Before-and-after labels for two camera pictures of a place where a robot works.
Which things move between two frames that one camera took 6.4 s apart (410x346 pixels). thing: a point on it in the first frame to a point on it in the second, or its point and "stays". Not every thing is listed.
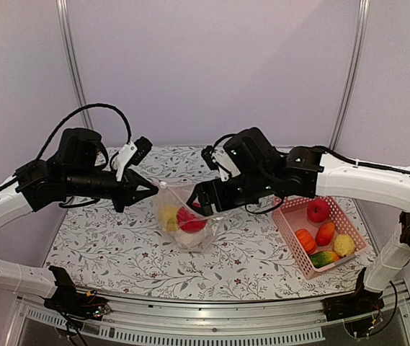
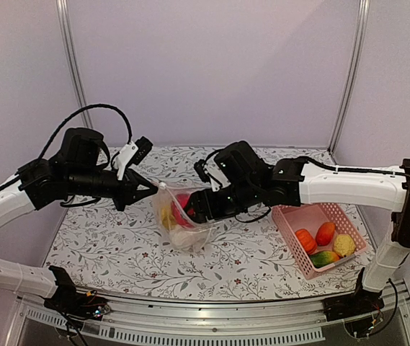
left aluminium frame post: (74, 56) stays
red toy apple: (318, 210) to (183, 198)
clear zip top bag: (186, 227) stays
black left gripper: (127, 193) stays
